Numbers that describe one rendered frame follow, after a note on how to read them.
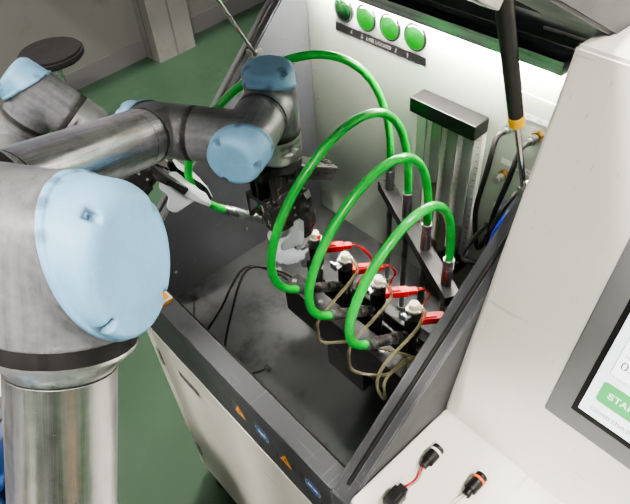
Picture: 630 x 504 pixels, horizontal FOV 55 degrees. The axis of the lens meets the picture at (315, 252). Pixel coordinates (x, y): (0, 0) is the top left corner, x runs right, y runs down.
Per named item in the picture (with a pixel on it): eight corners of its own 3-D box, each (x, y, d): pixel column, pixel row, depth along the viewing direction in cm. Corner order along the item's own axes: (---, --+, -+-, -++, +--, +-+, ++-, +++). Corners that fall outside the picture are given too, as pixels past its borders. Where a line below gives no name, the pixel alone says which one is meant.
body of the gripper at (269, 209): (249, 218, 102) (238, 159, 94) (287, 194, 106) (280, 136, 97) (277, 240, 98) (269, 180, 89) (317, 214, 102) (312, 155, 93)
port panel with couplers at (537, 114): (473, 237, 116) (496, 93, 94) (484, 229, 117) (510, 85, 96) (532, 272, 109) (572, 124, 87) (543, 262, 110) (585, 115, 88)
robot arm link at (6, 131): (-28, 188, 89) (13, 128, 87) (-41, 152, 96) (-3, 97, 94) (22, 207, 95) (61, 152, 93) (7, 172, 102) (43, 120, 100)
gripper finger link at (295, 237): (277, 262, 107) (271, 223, 101) (302, 245, 110) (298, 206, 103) (288, 271, 105) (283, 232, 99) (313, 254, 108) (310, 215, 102)
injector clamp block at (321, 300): (290, 329, 131) (283, 281, 120) (324, 304, 135) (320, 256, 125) (409, 432, 112) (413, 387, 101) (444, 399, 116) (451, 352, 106)
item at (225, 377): (149, 327, 139) (130, 280, 128) (166, 316, 141) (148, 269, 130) (334, 529, 104) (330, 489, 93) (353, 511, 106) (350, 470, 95)
